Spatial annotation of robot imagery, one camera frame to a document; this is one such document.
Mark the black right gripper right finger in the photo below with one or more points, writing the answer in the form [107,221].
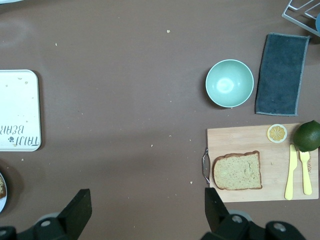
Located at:
[213,210]

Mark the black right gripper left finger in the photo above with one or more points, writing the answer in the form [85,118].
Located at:
[75,215]

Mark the plain brown bread slice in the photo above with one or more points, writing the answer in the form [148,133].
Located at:
[237,172]

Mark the white round plate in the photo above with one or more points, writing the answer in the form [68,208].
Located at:
[2,207]

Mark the wooden cutting board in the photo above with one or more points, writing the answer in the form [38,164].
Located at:
[272,172]

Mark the yellow plastic knife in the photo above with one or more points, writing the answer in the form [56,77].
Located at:
[291,172]

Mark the yellow plastic fork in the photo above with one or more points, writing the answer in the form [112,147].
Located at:
[305,175]

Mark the lemon slice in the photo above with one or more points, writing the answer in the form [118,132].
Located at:
[277,133]

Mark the green avocado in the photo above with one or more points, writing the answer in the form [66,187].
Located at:
[307,136]

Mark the cream bear print tray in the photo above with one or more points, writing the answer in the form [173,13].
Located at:
[17,110]

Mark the mint green bowl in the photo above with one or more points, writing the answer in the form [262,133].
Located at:
[229,83]

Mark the brown table cover mat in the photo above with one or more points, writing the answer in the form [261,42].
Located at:
[137,100]

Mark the dark grey cloth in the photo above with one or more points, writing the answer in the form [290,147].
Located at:
[281,75]

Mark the light blue round item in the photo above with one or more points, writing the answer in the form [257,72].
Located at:
[318,23]

